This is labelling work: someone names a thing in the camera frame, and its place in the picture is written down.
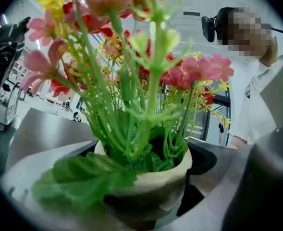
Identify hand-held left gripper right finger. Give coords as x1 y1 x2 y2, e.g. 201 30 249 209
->
155 53 283 231

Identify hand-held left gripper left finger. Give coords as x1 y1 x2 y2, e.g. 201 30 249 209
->
0 106 123 231

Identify flower pot with pink flowers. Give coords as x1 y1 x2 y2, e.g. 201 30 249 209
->
20 0 235 229

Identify person's right forearm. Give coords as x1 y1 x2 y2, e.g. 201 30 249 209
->
227 135 248 150

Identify white equipment cart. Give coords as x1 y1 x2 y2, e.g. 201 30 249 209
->
0 80 22 132

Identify person in white shirt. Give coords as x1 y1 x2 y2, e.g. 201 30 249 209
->
227 56 283 149

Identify black equipment stand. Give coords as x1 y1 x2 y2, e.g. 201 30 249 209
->
0 16 32 94

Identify person's head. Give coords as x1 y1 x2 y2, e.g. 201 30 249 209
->
215 7 280 67

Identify black head-worn camera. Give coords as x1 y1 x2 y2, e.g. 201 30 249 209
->
200 7 283 43

